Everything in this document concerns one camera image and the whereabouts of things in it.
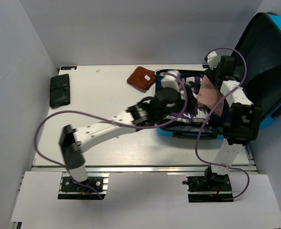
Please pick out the blue hard-shell suitcase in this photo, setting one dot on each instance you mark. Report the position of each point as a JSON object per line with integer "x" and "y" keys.
{"x": 260, "y": 45}

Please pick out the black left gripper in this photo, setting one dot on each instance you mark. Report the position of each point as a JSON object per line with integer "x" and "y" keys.
{"x": 180, "y": 103}

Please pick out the black rolled pouch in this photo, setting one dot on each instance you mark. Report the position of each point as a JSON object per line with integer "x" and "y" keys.
{"x": 59, "y": 91}

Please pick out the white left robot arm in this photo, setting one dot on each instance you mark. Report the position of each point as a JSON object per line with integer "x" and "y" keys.
{"x": 150, "y": 111}

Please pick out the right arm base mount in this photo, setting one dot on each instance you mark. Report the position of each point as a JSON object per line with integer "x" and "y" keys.
{"x": 202, "y": 191}

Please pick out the purple camouflage garment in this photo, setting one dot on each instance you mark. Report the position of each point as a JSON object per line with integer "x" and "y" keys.
{"x": 187, "y": 109}

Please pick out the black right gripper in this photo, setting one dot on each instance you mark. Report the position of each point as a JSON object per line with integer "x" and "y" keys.
{"x": 210, "y": 73}

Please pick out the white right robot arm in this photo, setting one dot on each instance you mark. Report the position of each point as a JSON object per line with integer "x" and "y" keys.
{"x": 242, "y": 121}

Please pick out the pink cloth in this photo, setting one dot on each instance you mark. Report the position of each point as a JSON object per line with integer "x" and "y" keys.
{"x": 209, "y": 95}

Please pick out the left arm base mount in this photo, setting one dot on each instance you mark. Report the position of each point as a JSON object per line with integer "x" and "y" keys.
{"x": 69, "y": 190}

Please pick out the brown folded towel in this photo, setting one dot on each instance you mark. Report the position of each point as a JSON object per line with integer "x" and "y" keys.
{"x": 142, "y": 78}

